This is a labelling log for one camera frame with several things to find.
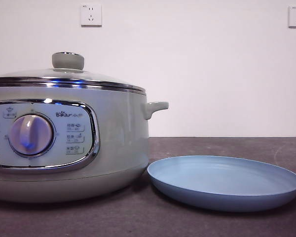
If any glass lid with grey knob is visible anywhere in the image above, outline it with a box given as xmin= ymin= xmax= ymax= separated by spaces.
xmin=0 ymin=51 xmax=147 ymax=95

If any pale green electric steamer pot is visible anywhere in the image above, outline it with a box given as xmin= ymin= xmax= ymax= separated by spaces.
xmin=0 ymin=85 xmax=169 ymax=203

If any blue round plate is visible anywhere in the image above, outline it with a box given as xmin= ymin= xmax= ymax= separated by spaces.
xmin=147 ymin=155 xmax=296 ymax=212

